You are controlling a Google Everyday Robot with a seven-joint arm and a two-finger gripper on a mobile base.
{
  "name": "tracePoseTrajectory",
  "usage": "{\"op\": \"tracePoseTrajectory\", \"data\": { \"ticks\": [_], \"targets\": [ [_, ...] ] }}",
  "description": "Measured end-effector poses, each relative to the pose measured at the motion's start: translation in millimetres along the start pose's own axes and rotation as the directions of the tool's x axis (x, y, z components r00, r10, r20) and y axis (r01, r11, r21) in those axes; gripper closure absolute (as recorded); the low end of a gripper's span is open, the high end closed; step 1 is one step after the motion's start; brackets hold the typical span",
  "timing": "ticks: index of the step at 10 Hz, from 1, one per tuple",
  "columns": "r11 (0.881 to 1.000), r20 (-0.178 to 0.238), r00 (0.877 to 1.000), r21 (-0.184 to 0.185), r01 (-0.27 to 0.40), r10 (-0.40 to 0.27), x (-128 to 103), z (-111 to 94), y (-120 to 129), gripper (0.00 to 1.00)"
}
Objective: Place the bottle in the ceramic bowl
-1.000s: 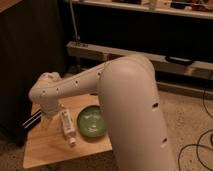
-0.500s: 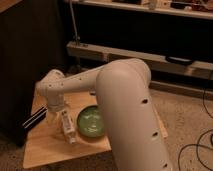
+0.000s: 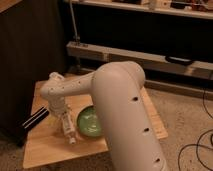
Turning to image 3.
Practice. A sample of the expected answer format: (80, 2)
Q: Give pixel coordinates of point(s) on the black striped case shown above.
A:
(35, 119)

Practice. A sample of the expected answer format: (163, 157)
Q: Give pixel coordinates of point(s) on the clear plastic bottle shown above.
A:
(68, 127)

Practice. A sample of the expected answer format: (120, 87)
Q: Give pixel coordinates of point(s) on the green ceramic bowl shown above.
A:
(88, 123)

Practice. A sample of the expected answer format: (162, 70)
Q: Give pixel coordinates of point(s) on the metal stand pole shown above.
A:
(76, 35)

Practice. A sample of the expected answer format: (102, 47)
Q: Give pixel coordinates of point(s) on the metal rail shelf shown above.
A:
(148, 61)

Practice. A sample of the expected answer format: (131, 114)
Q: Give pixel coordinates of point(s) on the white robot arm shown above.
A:
(115, 89)

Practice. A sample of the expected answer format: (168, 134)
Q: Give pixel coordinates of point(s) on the upper wooden shelf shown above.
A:
(153, 6)

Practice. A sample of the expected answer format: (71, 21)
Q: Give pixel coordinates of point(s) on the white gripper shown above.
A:
(58, 106)

